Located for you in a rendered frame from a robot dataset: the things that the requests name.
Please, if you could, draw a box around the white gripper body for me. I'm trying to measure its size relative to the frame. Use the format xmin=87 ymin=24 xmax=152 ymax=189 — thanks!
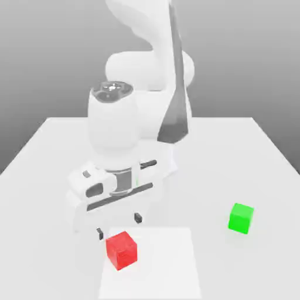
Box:
xmin=73 ymin=174 xmax=175 ymax=233

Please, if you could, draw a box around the small green cube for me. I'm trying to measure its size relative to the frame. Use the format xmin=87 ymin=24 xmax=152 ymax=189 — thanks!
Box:
xmin=227 ymin=202 xmax=255 ymax=235

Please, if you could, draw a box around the small red cube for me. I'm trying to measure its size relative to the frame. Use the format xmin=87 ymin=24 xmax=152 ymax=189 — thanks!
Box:
xmin=105 ymin=230 xmax=138 ymax=272

